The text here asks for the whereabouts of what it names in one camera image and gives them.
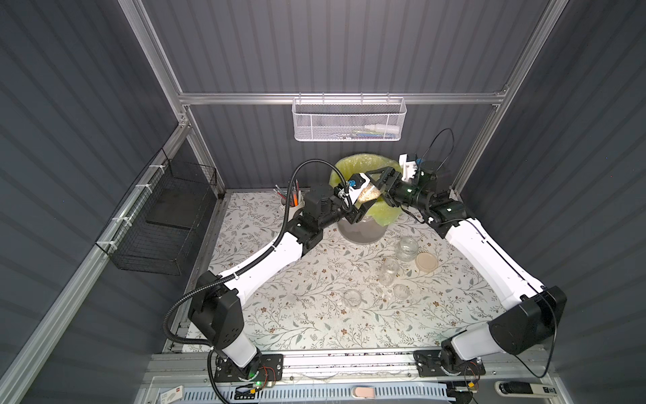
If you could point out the grey trash bin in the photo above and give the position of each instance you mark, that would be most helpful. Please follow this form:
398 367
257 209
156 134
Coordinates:
365 232

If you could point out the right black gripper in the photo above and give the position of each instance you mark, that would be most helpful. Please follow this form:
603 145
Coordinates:
395 187

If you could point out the white bottle in basket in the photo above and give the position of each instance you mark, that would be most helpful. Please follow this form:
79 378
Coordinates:
383 130

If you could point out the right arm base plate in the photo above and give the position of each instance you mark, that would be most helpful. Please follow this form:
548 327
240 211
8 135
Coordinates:
439 362

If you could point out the white black stapler device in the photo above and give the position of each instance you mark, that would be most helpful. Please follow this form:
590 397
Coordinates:
521 389

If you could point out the white wire mesh basket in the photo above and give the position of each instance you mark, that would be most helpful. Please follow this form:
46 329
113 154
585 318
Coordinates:
322 120

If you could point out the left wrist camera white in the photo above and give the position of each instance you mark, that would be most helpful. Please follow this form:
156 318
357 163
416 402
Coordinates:
355 184

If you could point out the pink eraser block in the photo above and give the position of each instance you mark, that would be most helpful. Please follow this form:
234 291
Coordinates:
364 392

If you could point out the white pen cup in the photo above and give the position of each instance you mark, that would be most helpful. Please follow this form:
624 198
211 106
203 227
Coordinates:
295 202

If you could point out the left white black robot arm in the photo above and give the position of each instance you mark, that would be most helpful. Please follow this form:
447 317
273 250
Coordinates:
217 309

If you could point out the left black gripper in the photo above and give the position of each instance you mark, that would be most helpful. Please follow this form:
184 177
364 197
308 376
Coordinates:
348 203

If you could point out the green plastic bin liner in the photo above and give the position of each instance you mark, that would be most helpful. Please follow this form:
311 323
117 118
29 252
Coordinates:
383 214

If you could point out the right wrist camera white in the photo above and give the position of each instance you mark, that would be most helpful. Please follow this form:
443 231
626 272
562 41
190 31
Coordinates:
409 168

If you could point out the glass oatmeal jar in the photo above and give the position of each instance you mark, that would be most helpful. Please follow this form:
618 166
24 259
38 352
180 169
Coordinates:
368 193
388 272

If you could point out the pens bundle in cup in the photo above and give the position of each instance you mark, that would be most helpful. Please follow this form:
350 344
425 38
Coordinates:
285 194

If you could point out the white card with red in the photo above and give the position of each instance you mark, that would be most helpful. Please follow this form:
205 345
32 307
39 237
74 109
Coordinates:
172 396

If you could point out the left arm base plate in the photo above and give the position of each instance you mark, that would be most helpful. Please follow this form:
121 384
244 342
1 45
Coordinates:
264 367

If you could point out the black wire basket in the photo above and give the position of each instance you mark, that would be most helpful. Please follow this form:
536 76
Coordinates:
162 229

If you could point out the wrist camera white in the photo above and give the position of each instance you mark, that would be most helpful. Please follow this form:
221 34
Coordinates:
409 168
355 184

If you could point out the beige jar lid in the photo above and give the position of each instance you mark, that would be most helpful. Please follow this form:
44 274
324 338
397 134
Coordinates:
426 263

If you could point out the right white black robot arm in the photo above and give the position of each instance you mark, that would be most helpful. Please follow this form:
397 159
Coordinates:
532 311

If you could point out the floral table mat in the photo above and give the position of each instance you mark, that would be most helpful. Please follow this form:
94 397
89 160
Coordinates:
302 308

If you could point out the oatmeal jar with beige lid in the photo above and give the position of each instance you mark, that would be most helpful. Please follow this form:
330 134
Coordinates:
406 249

